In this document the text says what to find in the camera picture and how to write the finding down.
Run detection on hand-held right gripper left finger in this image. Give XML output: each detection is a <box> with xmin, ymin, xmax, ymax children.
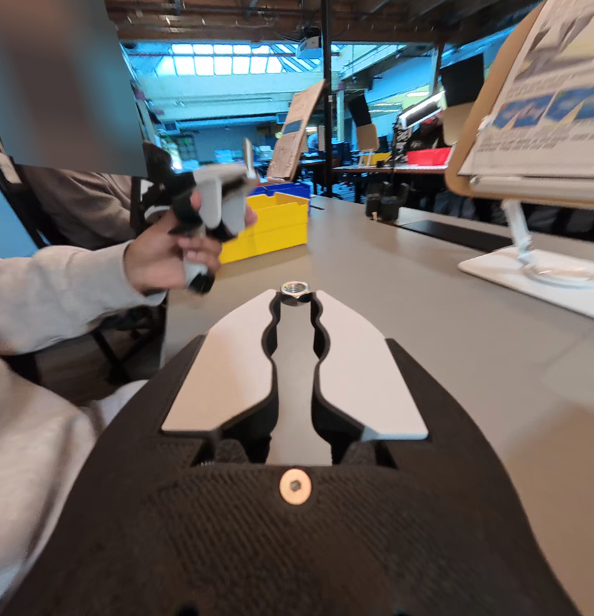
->
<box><xmin>161</xmin><ymin>289</ymin><xmax>282</xmax><ymax>441</ymax></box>

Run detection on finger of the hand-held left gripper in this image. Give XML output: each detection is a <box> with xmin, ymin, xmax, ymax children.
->
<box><xmin>193</xmin><ymin>163</ymin><xmax>260</xmax><ymax>199</ymax></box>
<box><xmin>201</xmin><ymin>185</ymin><xmax>250</xmax><ymax>236</ymax></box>

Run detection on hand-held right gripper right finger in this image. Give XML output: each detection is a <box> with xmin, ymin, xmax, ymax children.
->
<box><xmin>309</xmin><ymin>290</ymin><xmax>429</xmax><ymax>442</ymax></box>

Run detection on yellow divided plastic bin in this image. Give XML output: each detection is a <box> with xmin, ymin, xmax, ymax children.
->
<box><xmin>219</xmin><ymin>192</ymin><xmax>310</xmax><ymax>265</ymax></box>

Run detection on silver hex nut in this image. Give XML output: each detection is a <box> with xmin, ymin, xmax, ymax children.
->
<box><xmin>279</xmin><ymin>280</ymin><xmax>313</xmax><ymax>307</ymax></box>

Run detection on person's left forearm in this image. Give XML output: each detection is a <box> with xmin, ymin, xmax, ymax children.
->
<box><xmin>0</xmin><ymin>241</ymin><xmax>168</xmax><ymax>357</ymax></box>

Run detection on grey desk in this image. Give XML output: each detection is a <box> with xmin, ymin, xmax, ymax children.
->
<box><xmin>160</xmin><ymin>195</ymin><xmax>594</xmax><ymax>616</ymax></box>

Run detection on black desk mat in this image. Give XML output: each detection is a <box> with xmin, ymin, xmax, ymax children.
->
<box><xmin>397</xmin><ymin>219</ymin><xmax>514</xmax><ymax>253</ymax></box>

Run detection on person's left hand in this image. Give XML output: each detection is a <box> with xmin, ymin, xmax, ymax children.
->
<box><xmin>124</xmin><ymin>190</ymin><xmax>259</xmax><ymax>295</ymax></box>

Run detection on blue plastic bin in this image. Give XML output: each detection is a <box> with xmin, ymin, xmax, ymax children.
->
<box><xmin>249</xmin><ymin>180</ymin><xmax>311</xmax><ymax>200</ymax></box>

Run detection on cardboard instruction board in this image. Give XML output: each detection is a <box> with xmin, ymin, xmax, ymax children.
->
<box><xmin>267</xmin><ymin>79</ymin><xmax>327</xmax><ymax>183</ymax></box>

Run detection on black pole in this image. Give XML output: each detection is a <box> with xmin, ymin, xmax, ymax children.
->
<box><xmin>321</xmin><ymin>0</ymin><xmax>341</xmax><ymax>198</ymax></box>

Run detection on black office chair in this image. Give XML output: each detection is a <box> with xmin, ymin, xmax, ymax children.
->
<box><xmin>0</xmin><ymin>115</ymin><xmax>52</xmax><ymax>248</ymax></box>

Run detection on small black panel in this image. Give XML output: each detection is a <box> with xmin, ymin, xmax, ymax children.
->
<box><xmin>347</xmin><ymin>94</ymin><xmax>372</xmax><ymax>128</ymax></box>

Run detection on black charger block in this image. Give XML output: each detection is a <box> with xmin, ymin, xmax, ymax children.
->
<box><xmin>364</xmin><ymin>182</ymin><xmax>409</xmax><ymax>223</ymax></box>

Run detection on white board stand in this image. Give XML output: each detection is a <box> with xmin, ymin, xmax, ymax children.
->
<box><xmin>458</xmin><ymin>200</ymin><xmax>594</xmax><ymax>322</ymax></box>

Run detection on white light bar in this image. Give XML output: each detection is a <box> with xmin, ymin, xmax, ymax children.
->
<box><xmin>397</xmin><ymin>91</ymin><xmax>444</xmax><ymax>130</ymax></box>

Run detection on distant red bin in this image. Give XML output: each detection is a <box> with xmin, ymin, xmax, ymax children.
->
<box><xmin>407</xmin><ymin>147</ymin><xmax>453</xmax><ymax>167</ymax></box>

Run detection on rounded brown board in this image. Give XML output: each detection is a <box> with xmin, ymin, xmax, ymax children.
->
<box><xmin>443</xmin><ymin>102</ymin><xmax>476</xmax><ymax>145</ymax></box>

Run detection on instruction sheet on stand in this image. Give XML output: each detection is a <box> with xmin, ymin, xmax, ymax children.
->
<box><xmin>444</xmin><ymin>0</ymin><xmax>594</xmax><ymax>211</ymax></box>

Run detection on large black panel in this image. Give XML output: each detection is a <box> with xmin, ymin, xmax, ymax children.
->
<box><xmin>439</xmin><ymin>53</ymin><xmax>485</xmax><ymax>109</ymax></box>

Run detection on printed instruction sheet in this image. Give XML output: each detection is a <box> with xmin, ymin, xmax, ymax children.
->
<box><xmin>458</xmin><ymin>0</ymin><xmax>594</xmax><ymax>179</ymax></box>

